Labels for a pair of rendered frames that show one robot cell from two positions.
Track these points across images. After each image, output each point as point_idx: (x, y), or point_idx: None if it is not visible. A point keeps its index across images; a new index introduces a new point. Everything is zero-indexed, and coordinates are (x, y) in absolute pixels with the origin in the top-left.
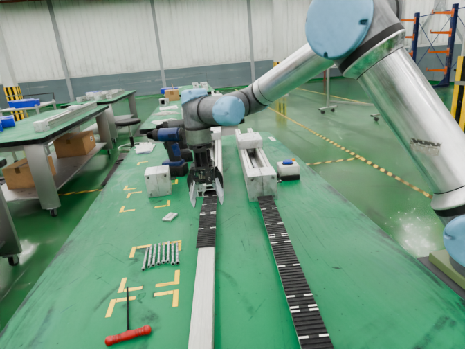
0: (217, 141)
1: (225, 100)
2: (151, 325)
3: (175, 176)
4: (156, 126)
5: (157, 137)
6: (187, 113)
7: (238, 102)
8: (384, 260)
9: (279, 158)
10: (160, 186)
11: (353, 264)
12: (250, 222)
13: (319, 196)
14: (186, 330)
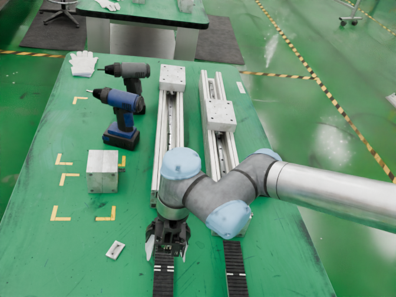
0: (179, 97)
1: (229, 214)
2: None
3: (124, 168)
4: (105, 68)
5: (106, 101)
6: (167, 189)
7: (246, 215)
8: None
9: (248, 139)
10: (105, 184)
11: None
12: (211, 285)
13: (290, 242)
14: None
